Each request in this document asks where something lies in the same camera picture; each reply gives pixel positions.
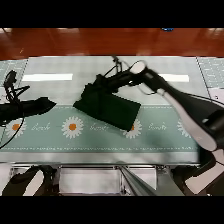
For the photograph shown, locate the dark green T-shirt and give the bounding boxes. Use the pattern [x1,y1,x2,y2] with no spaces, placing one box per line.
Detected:
[72,83,142,132]

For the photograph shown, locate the silver frame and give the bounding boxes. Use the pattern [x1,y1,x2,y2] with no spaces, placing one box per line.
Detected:
[0,161,224,197]

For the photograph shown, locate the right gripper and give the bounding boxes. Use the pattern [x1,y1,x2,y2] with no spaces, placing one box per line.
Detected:
[94,73,117,93]

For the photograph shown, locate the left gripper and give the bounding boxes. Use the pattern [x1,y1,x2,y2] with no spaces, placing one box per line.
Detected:
[28,96,57,115]

